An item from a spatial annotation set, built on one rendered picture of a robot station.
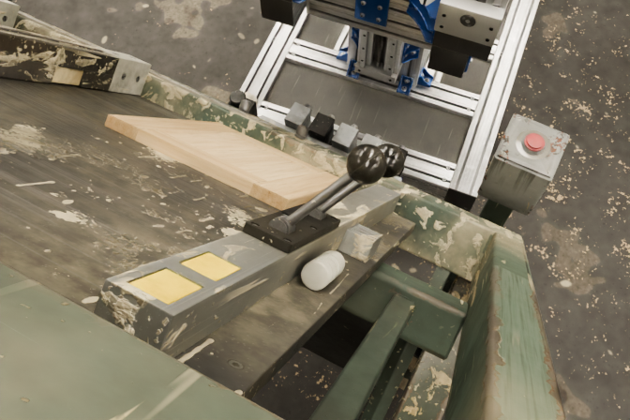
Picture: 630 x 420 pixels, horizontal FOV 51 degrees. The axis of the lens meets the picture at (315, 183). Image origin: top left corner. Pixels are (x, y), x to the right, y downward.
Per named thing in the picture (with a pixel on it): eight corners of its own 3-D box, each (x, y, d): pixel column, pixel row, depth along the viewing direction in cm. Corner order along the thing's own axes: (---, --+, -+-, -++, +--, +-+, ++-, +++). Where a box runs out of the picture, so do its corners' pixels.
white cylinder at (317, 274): (322, 295, 66) (340, 279, 74) (333, 269, 66) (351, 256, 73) (295, 282, 67) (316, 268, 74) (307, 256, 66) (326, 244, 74)
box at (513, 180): (545, 175, 149) (571, 133, 133) (527, 218, 145) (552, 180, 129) (494, 154, 152) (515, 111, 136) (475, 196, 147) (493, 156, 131)
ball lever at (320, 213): (321, 232, 78) (412, 163, 75) (312, 235, 75) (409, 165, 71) (302, 205, 79) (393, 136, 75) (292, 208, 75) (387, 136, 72)
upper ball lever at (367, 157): (290, 247, 67) (397, 168, 63) (277, 253, 63) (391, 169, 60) (268, 216, 67) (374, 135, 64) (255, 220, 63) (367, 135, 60)
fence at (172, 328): (393, 212, 131) (400, 194, 131) (151, 374, 40) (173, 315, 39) (369, 202, 132) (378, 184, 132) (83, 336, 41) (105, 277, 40)
